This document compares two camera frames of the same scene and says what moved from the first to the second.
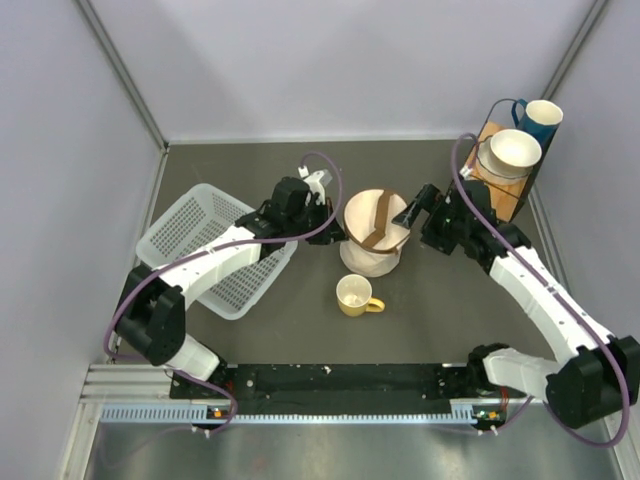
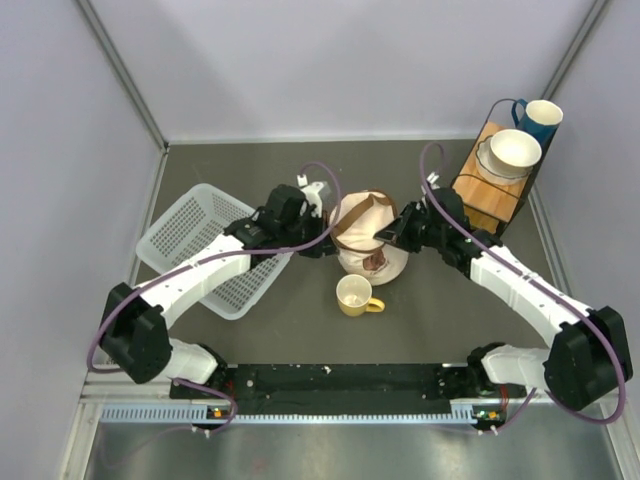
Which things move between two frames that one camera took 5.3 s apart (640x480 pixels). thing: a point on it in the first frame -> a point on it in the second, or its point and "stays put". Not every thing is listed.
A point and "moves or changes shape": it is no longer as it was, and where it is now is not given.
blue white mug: x=541 y=118 stays put
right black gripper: x=425 y=200 -> x=398 y=231
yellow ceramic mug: x=354 y=296 stays put
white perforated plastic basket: x=204 y=211 stays put
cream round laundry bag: x=372 y=241 moves or changes shape
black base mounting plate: x=334 y=387 stays put
